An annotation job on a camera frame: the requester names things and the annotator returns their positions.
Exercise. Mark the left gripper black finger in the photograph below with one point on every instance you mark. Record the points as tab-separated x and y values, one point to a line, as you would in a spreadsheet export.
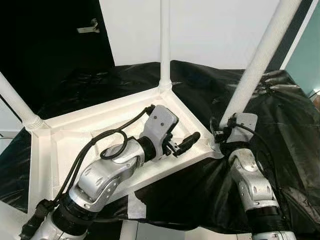
189	142

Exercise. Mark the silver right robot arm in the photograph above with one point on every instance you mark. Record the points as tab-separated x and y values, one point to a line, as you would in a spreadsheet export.
255	185

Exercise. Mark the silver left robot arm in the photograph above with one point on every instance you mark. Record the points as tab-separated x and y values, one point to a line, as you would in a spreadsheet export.
105	180

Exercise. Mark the black plastic table cover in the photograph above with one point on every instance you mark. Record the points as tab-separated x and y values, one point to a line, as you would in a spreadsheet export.
290	140

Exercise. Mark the green glass panel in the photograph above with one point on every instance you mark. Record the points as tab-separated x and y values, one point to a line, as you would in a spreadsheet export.
309	50

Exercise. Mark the black door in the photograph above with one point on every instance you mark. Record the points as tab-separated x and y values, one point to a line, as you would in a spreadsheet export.
50	45

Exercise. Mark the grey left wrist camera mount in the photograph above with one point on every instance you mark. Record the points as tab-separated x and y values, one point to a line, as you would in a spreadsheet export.
162	120

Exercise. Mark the black frame post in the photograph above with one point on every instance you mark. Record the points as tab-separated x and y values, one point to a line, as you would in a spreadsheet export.
292	35

